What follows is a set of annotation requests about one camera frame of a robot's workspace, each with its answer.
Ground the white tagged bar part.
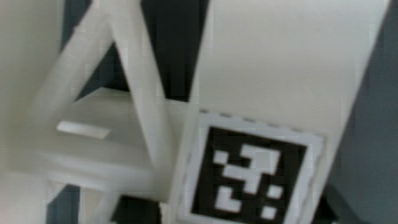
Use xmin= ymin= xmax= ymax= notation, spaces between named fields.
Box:
xmin=165 ymin=0 xmax=398 ymax=224

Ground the white long chair back part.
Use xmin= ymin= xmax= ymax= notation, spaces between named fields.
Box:
xmin=0 ymin=0 xmax=186 ymax=224

